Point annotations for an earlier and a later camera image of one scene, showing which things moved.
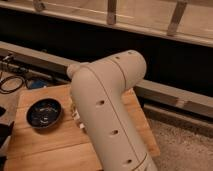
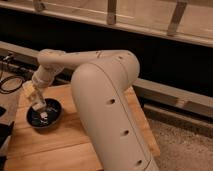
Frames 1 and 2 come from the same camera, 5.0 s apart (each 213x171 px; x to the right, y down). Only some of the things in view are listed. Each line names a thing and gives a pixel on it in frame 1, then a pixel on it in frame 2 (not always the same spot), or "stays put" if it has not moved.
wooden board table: x=65 y=146 stays put
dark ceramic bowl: x=44 y=112 stays put
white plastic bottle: x=76 y=117 to x=41 y=107
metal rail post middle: x=111 y=12 stays put
